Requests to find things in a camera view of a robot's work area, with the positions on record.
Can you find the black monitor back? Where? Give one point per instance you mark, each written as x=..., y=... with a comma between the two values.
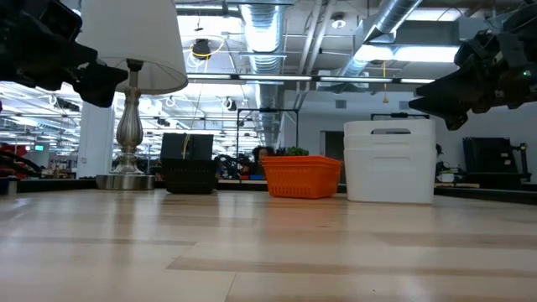
x=197, y=147

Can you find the silver ceiling air duct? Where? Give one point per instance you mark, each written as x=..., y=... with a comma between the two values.
x=390, y=17
x=262, y=33

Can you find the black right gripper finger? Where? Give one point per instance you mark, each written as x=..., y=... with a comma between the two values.
x=453, y=86
x=453, y=111

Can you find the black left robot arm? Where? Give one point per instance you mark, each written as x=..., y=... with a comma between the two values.
x=12, y=10

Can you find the black metal frame stand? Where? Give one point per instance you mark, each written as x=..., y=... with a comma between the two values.
x=268, y=110

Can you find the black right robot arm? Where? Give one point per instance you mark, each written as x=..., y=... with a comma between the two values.
x=524, y=21

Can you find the black slotted plastic basket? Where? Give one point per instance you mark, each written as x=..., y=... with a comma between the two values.
x=189, y=160
x=189, y=180

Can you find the black equipment rack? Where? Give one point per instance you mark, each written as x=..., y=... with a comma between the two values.
x=486, y=159

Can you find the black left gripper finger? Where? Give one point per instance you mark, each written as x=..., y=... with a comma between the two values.
x=100, y=86

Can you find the white fabric lamp shade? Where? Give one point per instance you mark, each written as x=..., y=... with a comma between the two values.
x=138, y=38

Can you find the black aluminium table frame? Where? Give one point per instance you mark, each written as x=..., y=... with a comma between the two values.
x=482, y=194

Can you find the silver metal lamp base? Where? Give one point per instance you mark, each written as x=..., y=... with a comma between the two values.
x=129, y=130

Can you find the green leafy plant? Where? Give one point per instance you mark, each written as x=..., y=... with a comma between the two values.
x=295, y=151

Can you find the black ceiling-hung device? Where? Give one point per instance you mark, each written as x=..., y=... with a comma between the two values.
x=201, y=48

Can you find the red equipment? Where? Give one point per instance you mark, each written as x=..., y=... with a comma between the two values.
x=12, y=149

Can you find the person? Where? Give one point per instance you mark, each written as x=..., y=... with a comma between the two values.
x=261, y=155

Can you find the orange slotted plastic basket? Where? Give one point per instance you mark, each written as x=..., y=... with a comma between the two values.
x=302, y=184
x=302, y=161
x=302, y=157

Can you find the long ceiling light strip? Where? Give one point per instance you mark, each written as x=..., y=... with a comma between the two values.
x=272, y=77

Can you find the white pillar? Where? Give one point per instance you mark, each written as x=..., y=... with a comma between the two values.
x=94, y=142

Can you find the white plant pot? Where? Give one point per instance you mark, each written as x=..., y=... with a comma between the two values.
x=446, y=177

